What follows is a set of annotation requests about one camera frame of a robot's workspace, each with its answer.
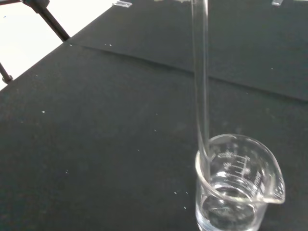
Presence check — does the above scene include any black bench cloth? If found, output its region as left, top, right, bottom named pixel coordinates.
left=0, top=0, right=308, bottom=231

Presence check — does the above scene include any clear glass beaker with water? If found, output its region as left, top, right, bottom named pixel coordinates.
left=194, top=133, right=286, bottom=231

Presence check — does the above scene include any clear tape strip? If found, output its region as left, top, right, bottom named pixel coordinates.
left=114, top=0, right=132, bottom=8

